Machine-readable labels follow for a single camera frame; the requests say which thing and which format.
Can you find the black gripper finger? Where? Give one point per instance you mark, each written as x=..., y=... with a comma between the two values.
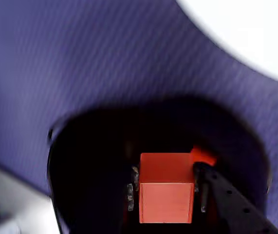
x=130, y=200
x=226, y=209

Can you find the red cube with textured face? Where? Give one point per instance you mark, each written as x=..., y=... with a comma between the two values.
x=165, y=195

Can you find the white round plate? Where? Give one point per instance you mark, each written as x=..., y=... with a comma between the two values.
x=250, y=31

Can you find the black metal bucket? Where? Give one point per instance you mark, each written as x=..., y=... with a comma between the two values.
x=92, y=170

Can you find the blue waffle cloth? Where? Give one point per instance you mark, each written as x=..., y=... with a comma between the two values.
x=80, y=61

